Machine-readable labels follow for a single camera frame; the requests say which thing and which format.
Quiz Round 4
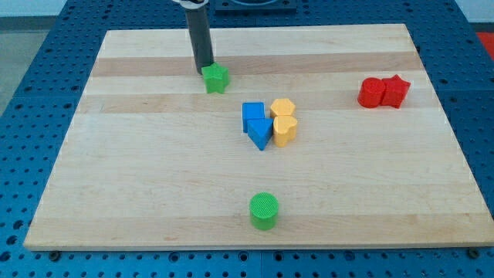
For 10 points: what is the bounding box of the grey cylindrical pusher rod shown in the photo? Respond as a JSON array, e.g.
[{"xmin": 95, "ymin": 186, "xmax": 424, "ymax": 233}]
[{"xmin": 174, "ymin": 0, "xmax": 215, "ymax": 75}]

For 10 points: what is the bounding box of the green cylinder block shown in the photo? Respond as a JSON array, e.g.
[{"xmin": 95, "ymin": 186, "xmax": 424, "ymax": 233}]
[{"xmin": 249, "ymin": 192, "xmax": 279, "ymax": 231}]

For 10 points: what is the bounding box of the red cylinder block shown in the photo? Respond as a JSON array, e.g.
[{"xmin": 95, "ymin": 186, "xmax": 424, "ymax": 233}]
[{"xmin": 357, "ymin": 77, "xmax": 386, "ymax": 108}]

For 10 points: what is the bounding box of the yellow heart block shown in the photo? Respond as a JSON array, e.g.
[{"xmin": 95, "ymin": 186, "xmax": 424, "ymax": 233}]
[{"xmin": 273, "ymin": 116, "xmax": 298, "ymax": 147}]

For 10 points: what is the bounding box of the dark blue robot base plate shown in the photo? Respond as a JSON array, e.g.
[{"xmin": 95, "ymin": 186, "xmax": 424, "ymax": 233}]
[{"xmin": 211, "ymin": 0, "xmax": 298, "ymax": 14}]

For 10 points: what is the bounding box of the red star block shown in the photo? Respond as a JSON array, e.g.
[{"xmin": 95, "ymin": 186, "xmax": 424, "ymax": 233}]
[{"xmin": 381, "ymin": 75, "xmax": 411, "ymax": 109}]

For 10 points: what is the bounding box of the wooden board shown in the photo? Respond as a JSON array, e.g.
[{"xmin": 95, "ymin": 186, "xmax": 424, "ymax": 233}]
[{"xmin": 24, "ymin": 24, "xmax": 493, "ymax": 251}]

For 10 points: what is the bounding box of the green star block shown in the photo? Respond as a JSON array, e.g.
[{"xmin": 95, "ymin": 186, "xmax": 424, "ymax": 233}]
[{"xmin": 201, "ymin": 63, "xmax": 230, "ymax": 93}]

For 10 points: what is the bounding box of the blue triangle block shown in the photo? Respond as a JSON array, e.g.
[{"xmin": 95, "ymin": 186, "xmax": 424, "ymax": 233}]
[{"xmin": 247, "ymin": 118, "xmax": 273, "ymax": 151}]

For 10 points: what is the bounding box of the yellow hexagon block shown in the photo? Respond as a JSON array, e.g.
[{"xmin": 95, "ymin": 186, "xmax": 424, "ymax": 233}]
[{"xmin": 269, "ymin": 98, "xmax": 296, "ymax": 118}]

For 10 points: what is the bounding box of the blue cube block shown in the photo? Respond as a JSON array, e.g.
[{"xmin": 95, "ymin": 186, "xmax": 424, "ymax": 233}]
[{"xmin": 242, "ymin": 102, "xmax": 265, "ymax": 133}]

